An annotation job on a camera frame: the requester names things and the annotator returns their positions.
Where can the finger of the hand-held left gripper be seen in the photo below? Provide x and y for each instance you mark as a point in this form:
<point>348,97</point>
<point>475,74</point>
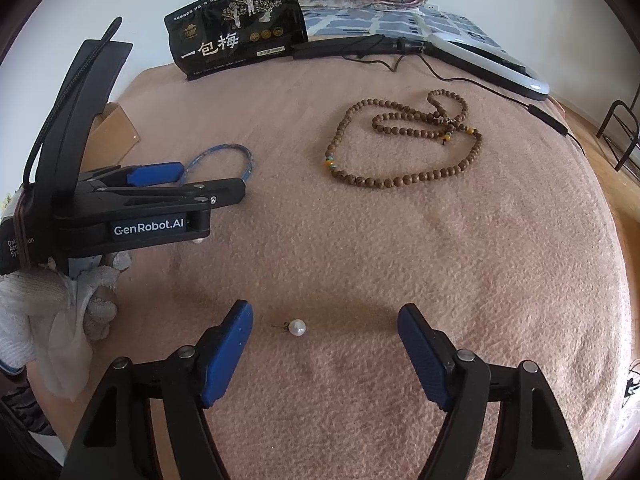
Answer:
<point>150,173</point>
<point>220,192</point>

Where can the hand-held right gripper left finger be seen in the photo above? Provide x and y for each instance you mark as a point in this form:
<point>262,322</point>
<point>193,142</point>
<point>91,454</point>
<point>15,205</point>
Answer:
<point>225,355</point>

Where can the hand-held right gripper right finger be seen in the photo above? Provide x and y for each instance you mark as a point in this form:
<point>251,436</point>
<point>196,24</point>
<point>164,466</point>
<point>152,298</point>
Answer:
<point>425,355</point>

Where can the blue bangle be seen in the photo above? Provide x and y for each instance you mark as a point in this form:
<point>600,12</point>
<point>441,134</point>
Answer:
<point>248,158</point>

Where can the brown cardboard box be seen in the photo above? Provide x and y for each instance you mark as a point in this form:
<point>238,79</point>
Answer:
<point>117,130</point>

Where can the white pearl earring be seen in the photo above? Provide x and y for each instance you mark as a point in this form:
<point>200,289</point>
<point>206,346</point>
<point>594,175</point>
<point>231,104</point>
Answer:
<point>298,328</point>

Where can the person's left hand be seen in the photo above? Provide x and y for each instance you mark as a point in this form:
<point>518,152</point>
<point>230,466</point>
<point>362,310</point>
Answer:
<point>30,310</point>

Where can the black snack bag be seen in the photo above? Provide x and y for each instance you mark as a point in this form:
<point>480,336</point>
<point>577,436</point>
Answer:
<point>235,25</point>

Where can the black folded tripod stand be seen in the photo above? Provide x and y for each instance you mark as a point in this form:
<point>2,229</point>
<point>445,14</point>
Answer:
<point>340,47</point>

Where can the blue grey patterned bed sheet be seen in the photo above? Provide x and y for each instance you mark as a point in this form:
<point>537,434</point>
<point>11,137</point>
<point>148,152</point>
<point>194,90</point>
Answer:
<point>400,20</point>

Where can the black metal clothes rack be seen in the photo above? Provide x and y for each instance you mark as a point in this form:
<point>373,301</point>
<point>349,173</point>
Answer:
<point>622,132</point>

